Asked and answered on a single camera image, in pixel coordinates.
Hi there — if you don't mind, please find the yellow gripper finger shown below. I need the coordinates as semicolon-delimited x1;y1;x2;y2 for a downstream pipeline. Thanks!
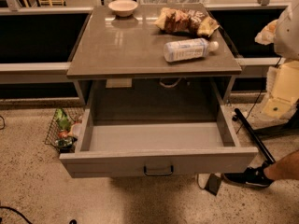
261;61;299;119

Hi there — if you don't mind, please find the green snack bag in basket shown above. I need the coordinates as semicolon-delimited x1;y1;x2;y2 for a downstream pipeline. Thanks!
54;108;71;131

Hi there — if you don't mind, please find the black pole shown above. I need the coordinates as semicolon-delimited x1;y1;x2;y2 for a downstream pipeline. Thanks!
235;108;276;164

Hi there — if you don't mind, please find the black shoe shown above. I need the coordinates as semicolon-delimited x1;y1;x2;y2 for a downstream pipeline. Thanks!
221;161;273;188

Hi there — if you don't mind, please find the grey cabinet with top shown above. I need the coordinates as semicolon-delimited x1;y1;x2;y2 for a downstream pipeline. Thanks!
67;6;241;126

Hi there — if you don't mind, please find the wire basket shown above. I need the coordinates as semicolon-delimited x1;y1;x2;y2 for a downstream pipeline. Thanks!
45;107;83;154

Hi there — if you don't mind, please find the person leg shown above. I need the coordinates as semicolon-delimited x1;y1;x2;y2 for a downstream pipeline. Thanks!
263;151;299;181

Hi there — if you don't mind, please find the black wedge foot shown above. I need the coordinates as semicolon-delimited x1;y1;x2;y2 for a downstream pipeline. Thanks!
205;174;221;195

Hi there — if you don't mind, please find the open grey top drawer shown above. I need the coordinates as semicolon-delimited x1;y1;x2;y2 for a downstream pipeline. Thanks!
60;116;258;177

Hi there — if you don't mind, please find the chip bag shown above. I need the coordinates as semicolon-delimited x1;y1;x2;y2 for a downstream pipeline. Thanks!
154;7;219;37

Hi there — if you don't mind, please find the black drawer handle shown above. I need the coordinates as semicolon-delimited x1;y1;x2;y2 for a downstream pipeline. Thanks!
143;165;174;176

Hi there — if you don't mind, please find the black floor cable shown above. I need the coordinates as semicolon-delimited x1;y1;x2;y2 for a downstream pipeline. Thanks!
0;205;34;224

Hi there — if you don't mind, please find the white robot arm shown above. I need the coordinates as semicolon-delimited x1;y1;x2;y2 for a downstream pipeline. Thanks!
255;0;299;119

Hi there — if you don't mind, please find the white bowl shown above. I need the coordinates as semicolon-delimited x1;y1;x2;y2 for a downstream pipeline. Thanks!
108;0;138;17

